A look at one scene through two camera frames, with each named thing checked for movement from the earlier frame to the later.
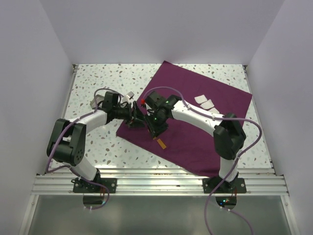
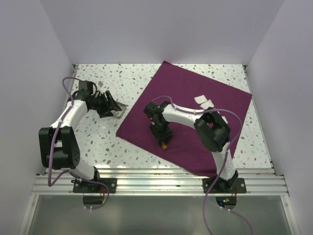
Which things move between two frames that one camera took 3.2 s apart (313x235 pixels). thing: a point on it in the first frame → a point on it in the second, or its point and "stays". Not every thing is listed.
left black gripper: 134,122 → 108,105
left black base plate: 82,186 stays
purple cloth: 185,140 stays
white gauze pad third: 208,105 stays
